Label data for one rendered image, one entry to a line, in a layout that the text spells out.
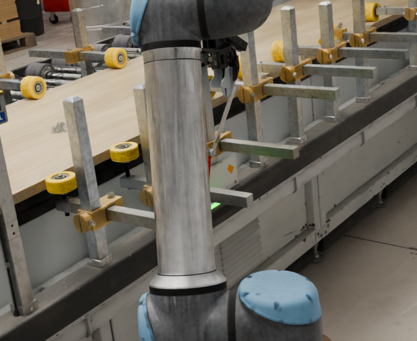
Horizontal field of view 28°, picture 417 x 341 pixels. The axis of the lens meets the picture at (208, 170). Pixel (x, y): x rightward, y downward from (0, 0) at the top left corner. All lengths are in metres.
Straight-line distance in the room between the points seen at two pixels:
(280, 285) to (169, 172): 0.30
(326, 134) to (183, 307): 1.53
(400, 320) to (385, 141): 1.19
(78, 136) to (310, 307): 0.76
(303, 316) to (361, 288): 1.86
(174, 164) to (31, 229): 0.78
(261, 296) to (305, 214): 1.96
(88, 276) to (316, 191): 1.57
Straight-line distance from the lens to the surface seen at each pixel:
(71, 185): 2.21
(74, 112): 2.03
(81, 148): 2.06
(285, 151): 2.36
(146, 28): 1.61
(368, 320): 3.20
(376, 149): 4.05
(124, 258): 2.20
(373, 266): 3.58
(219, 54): 2.31
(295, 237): 3.47
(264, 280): 1.62
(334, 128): 3.06
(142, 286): 2.35
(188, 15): 1.59
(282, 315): 1.55
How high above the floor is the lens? 1.62
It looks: 20 degrees down
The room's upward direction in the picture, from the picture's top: 7 degrees counter-clockwise
